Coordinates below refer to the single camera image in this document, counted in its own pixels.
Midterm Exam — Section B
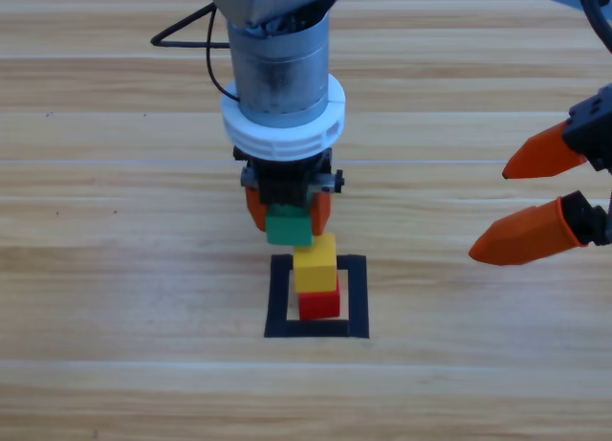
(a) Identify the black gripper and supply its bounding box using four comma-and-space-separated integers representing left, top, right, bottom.
468, 82, 612, 269
232, 143, 345, 236

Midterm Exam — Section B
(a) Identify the green wooden block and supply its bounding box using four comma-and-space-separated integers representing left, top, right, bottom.
265, 204, 315, 248

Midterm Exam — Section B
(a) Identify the yellow wooden block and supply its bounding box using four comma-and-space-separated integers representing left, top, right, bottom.
292, 232, 339, 294

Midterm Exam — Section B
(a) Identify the red wooden block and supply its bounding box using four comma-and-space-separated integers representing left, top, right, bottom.
297, 276, 341, 321

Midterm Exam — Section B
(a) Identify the black tape square outline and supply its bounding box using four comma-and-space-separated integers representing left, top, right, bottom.
263, 253, 371, 341

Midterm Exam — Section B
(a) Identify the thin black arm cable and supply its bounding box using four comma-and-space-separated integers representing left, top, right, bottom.
150, 3, 240, 102

